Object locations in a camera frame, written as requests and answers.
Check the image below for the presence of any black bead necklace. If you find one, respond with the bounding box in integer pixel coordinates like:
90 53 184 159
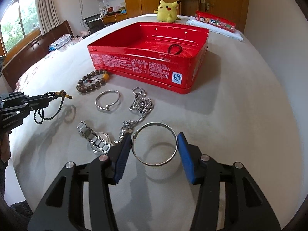
33 90 73 125

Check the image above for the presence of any silver metal wristwatch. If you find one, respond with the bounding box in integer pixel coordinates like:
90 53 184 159
77 121 113 155

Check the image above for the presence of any thin silver ring bangle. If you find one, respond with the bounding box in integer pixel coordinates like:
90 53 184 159
131 121 178 167

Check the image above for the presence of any brown wooden bead bracelet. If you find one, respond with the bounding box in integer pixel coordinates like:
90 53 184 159
76 69 111 94

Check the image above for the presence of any silver bangle with knob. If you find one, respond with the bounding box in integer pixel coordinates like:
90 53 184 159
95 90 121 112

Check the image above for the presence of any silver ball chain necklace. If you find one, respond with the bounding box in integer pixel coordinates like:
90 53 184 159
113 87 155 145

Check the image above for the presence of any person's left hand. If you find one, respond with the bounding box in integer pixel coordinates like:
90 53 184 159
1 132 11 163

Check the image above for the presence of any floral pink bedding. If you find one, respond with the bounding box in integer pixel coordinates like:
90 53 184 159
14 37 83 92

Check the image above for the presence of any dark wooden headboard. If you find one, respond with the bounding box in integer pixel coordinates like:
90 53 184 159
3 20 73 90

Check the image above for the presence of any folded blue white cloth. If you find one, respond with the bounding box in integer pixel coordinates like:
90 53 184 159
49 34 72 52

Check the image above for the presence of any window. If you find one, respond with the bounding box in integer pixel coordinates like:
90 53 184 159
1 0 39 53

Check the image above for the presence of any beige curtain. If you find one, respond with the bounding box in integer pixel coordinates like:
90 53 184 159
35 0 61 35

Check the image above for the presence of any black office chair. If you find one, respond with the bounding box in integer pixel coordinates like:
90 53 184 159
84 14 106 34

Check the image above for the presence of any wooden desk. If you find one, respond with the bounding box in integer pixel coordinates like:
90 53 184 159
102 13 127 24

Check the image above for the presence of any red tin box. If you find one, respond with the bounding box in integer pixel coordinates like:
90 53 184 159
88 22 209 94

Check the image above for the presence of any white lace cloth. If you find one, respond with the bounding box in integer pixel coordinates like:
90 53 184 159
185 16 244 41

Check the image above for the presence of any red tin lid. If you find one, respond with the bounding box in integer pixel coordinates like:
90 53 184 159
195 10 236 33

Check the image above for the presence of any yellow Pikachu plush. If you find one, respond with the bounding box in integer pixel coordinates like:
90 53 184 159
154 0 181 23

